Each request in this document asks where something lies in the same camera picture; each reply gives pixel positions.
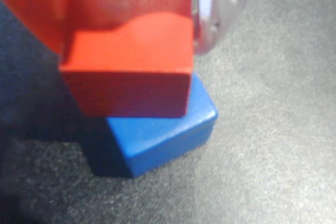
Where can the blue cube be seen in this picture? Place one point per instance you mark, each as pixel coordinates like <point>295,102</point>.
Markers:
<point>160,134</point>

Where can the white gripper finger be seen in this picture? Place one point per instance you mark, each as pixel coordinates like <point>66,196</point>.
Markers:
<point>223,11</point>

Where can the red cube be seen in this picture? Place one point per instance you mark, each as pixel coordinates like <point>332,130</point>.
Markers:
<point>126,56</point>

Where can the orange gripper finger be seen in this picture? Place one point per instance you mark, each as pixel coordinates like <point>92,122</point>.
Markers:
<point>34,9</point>

